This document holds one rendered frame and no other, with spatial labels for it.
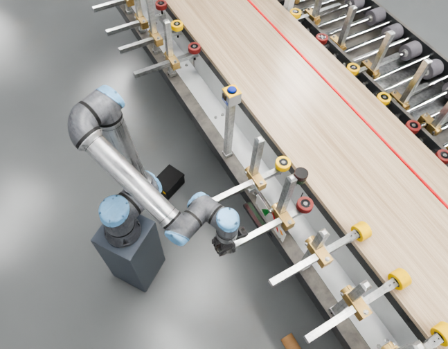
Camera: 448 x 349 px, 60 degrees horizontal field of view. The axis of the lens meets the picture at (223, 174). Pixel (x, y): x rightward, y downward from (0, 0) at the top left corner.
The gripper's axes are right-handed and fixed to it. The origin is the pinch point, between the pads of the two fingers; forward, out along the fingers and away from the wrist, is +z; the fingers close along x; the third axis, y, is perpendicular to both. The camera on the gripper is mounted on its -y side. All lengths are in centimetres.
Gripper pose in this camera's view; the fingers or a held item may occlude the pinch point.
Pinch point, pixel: (228, 249)
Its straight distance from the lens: 183.4
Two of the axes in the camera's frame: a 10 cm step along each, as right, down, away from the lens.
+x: 4.9, 7.5, -4.5
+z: -0.4, 5.3, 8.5
